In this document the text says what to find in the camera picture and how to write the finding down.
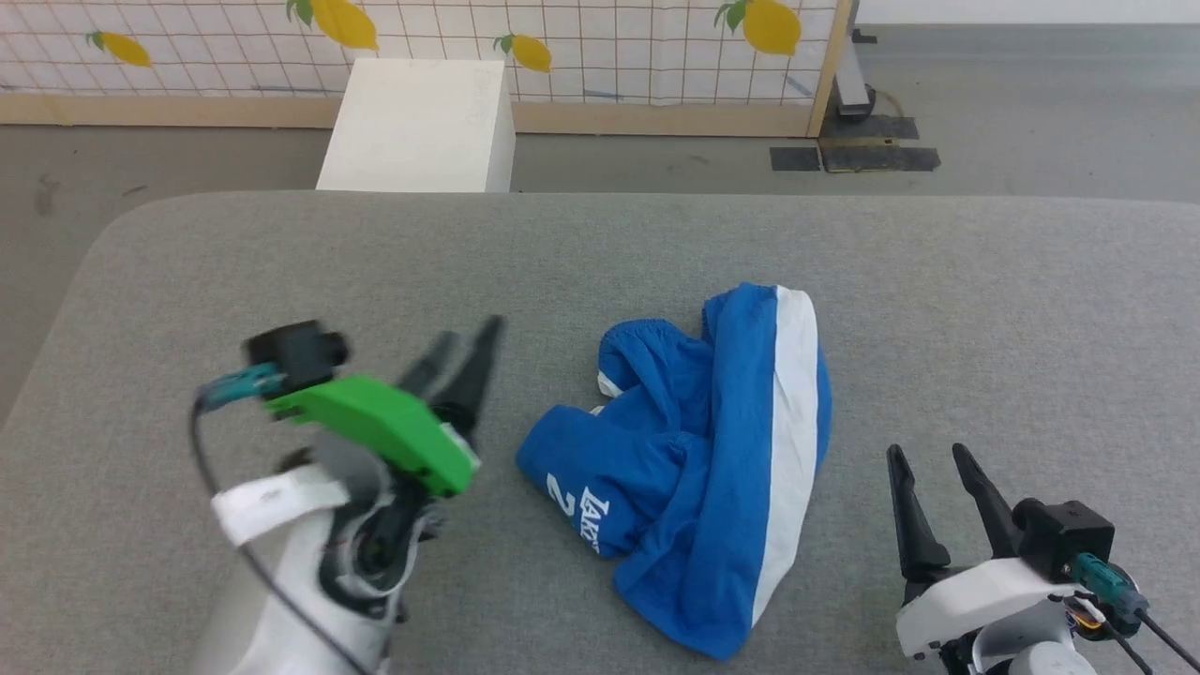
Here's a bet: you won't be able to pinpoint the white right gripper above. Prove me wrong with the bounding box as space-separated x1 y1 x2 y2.
886 443 1081 660

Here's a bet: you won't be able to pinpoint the blue white basketball shorts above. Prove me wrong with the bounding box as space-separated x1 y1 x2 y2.
516 283 833 661

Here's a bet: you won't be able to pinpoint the white box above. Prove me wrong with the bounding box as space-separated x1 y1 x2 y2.
317 58 517 193

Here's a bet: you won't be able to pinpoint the grey fabric sofa seat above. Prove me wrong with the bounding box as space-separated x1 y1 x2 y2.
0 192 1200 675

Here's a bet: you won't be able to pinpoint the large black floor mat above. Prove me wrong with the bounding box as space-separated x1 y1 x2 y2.
820 114 942 174

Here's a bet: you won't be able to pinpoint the grey metal stand foot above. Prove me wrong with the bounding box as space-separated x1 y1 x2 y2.
833 26 878 119

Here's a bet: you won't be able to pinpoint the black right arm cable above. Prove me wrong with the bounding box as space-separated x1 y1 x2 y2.
1057 553 1200 675

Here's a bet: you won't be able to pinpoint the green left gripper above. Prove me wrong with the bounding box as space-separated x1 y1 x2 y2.
265 316 507 499

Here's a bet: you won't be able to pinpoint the lemon print grid partition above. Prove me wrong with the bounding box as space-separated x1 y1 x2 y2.
0 0 855 139

